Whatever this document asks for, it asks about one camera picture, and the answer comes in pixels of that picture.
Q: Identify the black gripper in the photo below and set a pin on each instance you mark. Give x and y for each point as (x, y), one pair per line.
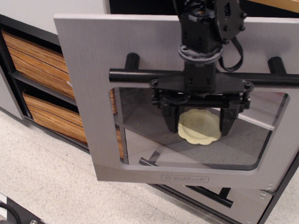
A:
(230, 95)

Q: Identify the grey toy oven door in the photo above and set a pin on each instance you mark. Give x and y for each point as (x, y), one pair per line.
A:
(148, 120)

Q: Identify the black oven door handle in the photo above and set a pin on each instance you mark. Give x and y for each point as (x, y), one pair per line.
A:
(206, 75)

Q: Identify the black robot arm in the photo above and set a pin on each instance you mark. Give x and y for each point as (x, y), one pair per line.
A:
(206, 25)

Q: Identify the cream scalloped toy plate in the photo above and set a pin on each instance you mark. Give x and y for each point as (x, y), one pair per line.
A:
(199, 127)

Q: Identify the grey lower drawer front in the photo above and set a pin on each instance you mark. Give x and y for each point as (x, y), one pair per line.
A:
(249, 206)

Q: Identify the lower wood-pattern storage bin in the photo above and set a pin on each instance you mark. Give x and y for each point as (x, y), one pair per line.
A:
(54, 114)

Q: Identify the wood-pattern storage bin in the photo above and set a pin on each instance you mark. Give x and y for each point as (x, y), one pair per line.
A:
(39, 63)
(54, 114)

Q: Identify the upper wood-pattern storage bin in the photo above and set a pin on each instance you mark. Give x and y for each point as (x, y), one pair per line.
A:
(39, 63)

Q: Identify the black lower drawer handle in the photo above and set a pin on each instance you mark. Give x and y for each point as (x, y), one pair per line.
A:
(221, 197)

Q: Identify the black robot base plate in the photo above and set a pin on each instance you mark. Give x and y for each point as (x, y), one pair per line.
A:
(26, 216)

